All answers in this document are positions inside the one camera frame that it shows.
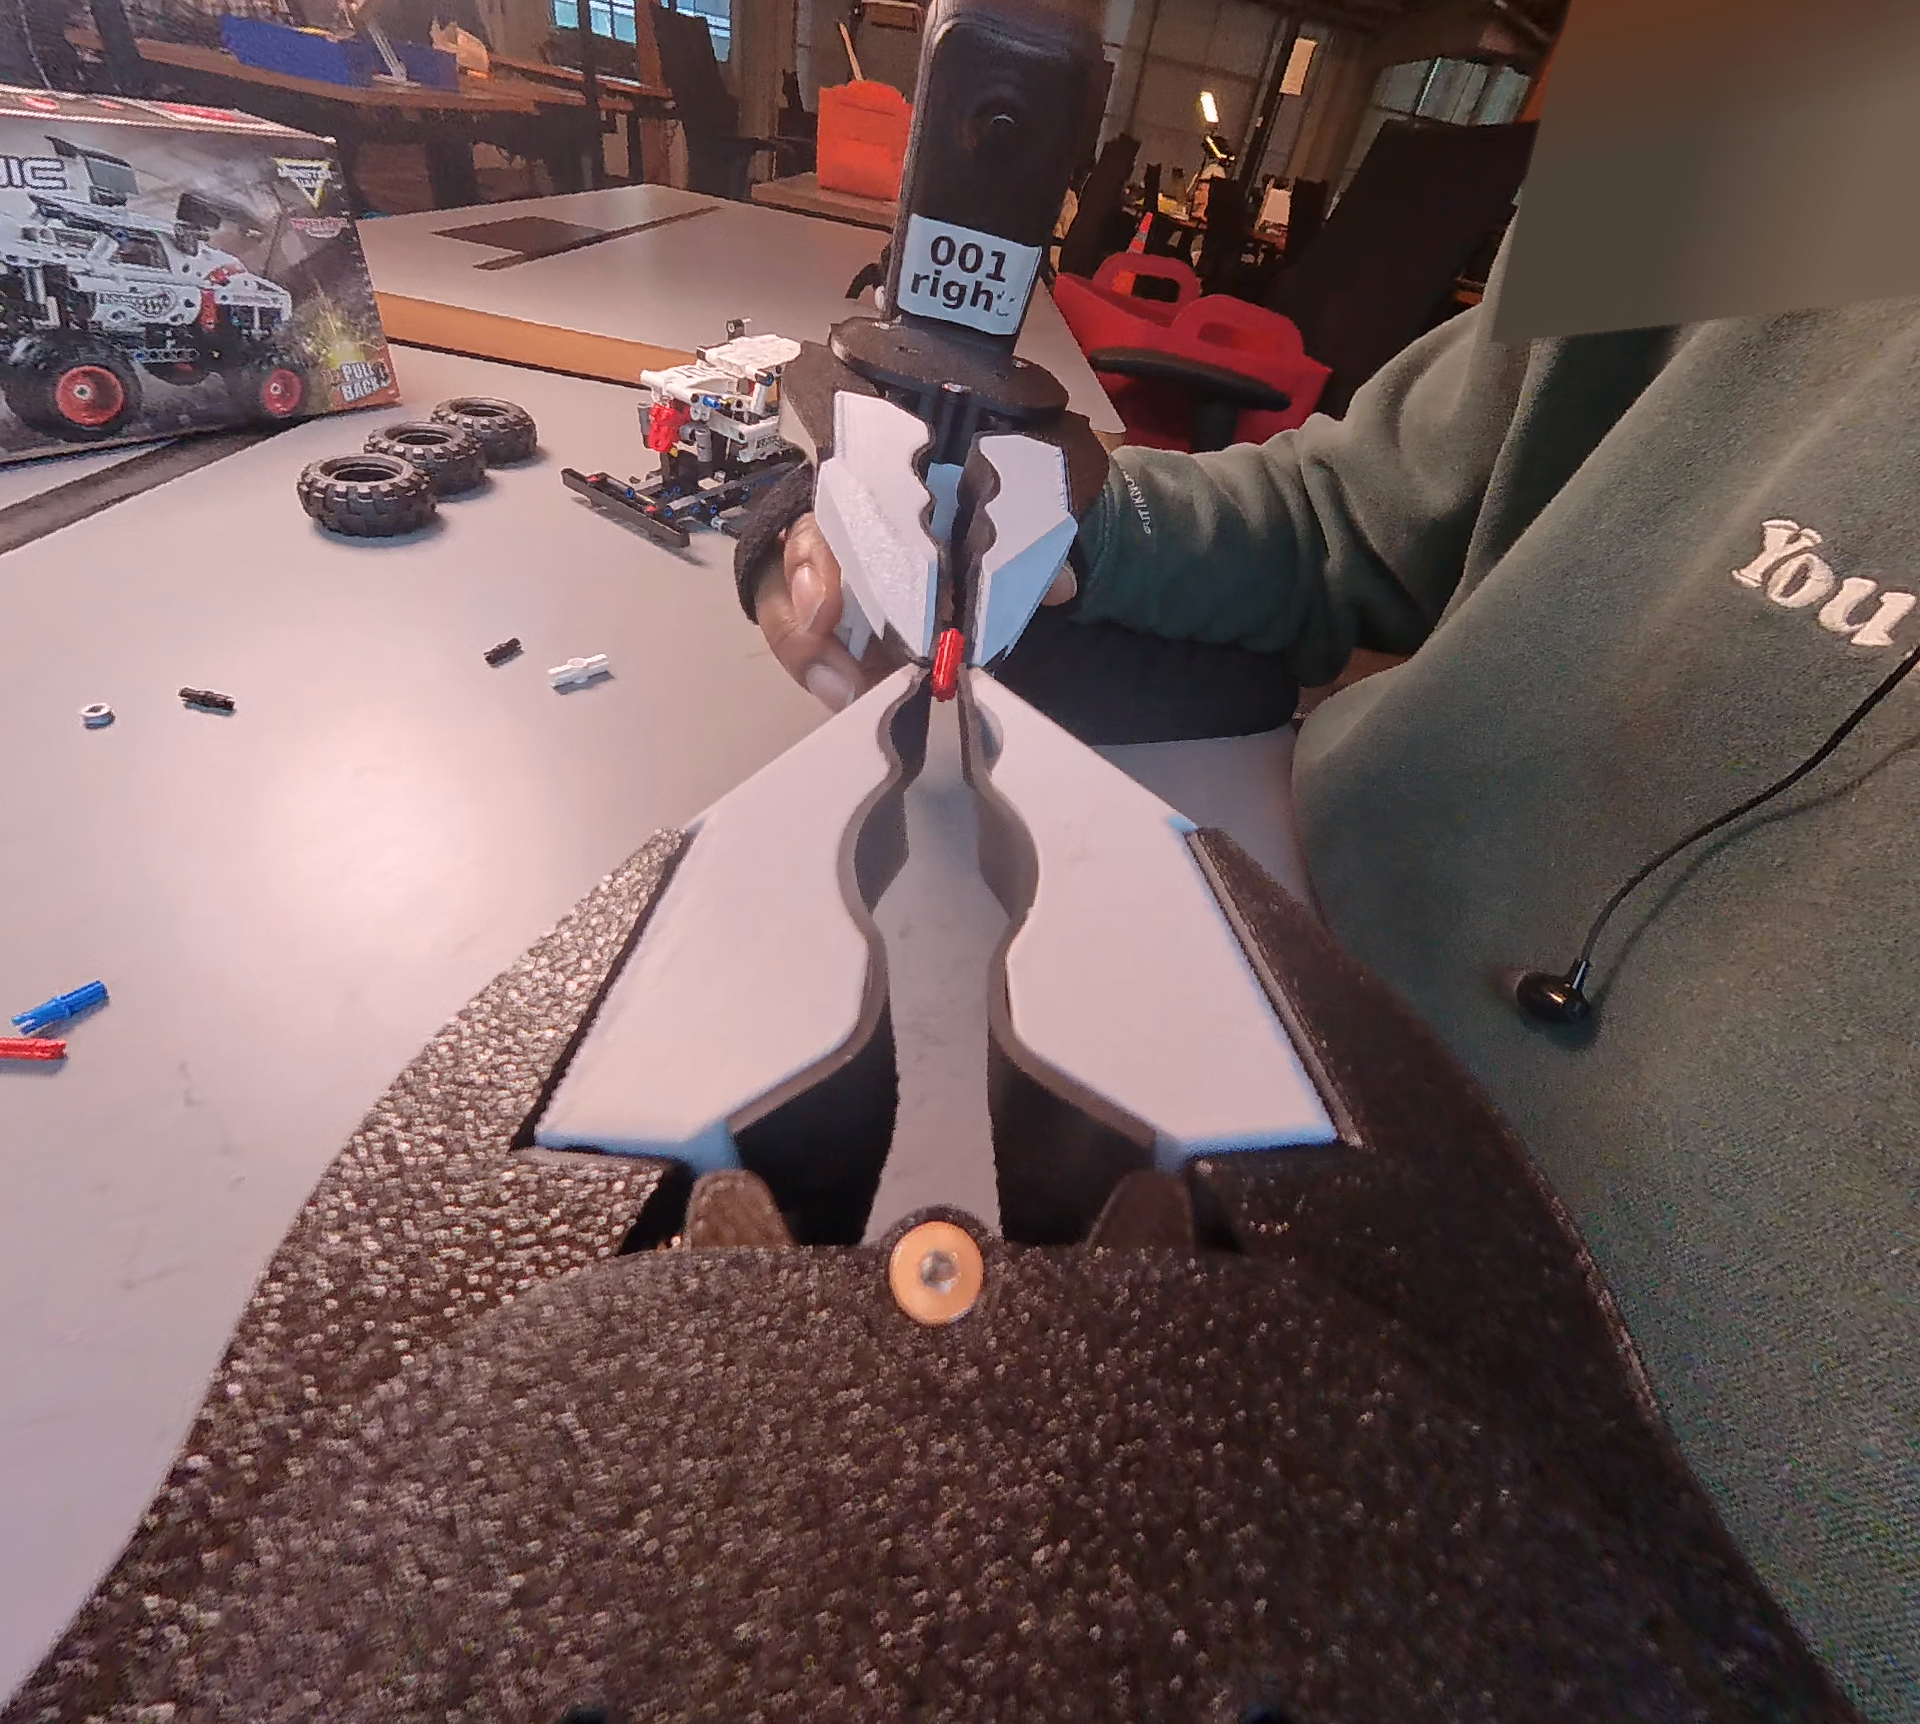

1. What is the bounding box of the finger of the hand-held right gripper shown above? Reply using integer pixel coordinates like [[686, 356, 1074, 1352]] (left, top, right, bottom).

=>
[[813, 389, 954, 668], [956, 429, 1084, 673]]

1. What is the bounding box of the dark flat mat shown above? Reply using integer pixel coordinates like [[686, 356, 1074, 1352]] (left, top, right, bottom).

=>
[[432, 207, 723, 274]]

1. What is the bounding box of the long wooden table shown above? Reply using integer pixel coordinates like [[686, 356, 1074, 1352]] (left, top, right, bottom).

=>
[[76, 29, 677, 212]]

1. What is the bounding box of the red chair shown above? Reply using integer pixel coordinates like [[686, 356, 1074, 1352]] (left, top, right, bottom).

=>
[[1051, 252, 1333, 455]]

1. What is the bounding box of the lego set box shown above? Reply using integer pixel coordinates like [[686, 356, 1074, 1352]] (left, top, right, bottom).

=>
[[0, 86, 405, 466]]

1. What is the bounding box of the orange plastic bin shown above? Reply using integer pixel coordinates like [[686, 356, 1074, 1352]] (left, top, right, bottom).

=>
[[816, 78, 912, 201]]

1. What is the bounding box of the black office chair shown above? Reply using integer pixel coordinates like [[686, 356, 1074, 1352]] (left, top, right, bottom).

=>
[[654, 6, 769, 201]]

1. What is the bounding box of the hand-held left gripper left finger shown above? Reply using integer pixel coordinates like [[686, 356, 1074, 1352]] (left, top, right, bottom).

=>
[[529, 667, 932, 1240]]

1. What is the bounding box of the person's right forearm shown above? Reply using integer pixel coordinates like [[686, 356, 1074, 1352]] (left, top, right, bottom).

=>
[[1066, 299, 1518, 695]]

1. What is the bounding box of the partly built lego truck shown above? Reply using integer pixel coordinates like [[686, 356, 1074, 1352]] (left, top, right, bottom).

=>
[[558, 332, 818, 551]]

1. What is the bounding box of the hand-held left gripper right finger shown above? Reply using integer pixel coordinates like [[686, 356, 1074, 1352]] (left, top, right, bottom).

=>
[[959, 667, 1346, 1240]]

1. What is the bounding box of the blue plastic bin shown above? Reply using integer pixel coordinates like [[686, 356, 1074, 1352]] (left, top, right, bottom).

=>
[[217, 13, 465, 95]]

